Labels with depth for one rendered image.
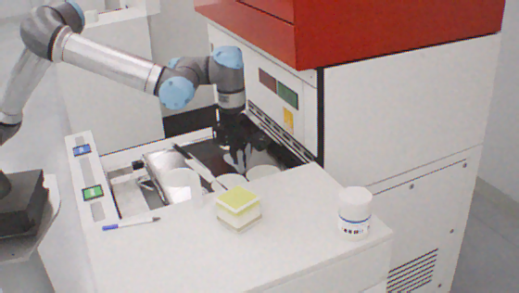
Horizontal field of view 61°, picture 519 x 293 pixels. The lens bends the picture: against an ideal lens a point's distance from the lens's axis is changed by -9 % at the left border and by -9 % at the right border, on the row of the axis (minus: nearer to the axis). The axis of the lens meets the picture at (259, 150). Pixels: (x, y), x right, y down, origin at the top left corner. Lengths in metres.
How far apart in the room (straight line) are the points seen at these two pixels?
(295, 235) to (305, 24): 0.48
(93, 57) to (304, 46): 0.50
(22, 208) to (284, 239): 0.76
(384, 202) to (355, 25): 0.60
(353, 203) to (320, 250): 0.12
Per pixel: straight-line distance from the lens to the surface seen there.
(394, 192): 1.55
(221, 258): 1.00
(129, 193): 1.41
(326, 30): 1.17
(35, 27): 1.22
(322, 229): 1.06
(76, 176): 1.40
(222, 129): 1.29
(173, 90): 1.10
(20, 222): 1.45
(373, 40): 1.26
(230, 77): 1.22
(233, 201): 1.04
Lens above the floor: 1.63
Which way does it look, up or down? 30 degrees down
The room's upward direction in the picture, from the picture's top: 4 degrees counter-clockwise
